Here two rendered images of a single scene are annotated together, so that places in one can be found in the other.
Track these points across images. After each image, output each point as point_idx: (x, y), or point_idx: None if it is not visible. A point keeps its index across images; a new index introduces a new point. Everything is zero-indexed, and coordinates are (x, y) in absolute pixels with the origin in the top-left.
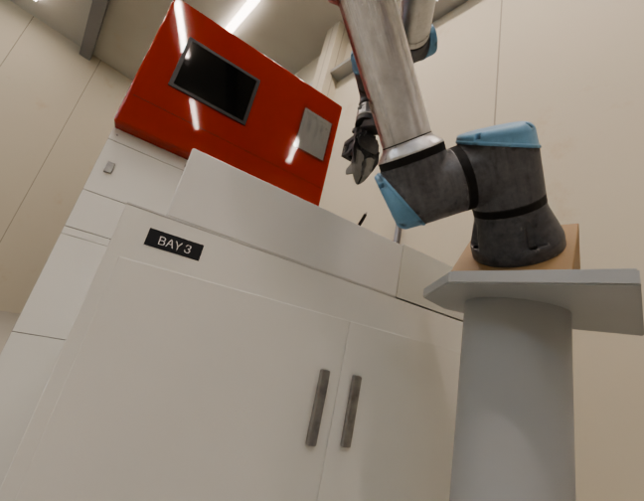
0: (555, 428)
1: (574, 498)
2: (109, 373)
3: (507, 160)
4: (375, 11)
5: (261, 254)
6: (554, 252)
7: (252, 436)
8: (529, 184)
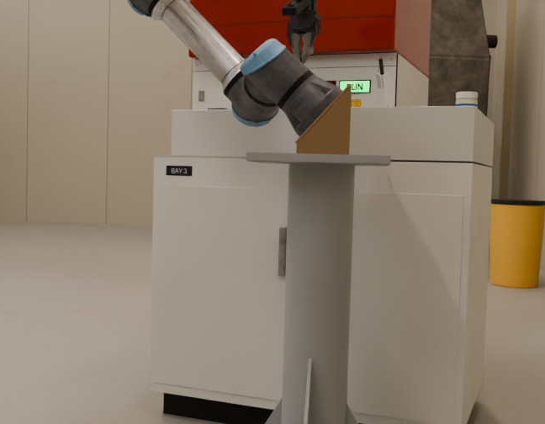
0: (298, 236)
1: (314, 272)
2: (171, 240)
3: (253, 81)
4: (172, 28)
5: (224, 161)
6: (307, 124)
7: (245, 269)
8: (271, 88)
